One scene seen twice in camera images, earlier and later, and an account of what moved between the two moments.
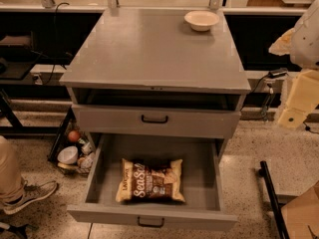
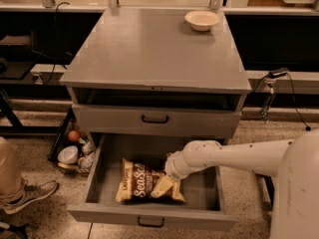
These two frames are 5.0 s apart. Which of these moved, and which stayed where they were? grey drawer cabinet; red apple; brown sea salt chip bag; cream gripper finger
Moved: cream gripper finger
Stayed: brown sea salt chip bag; red apple; grey drawer cabinet
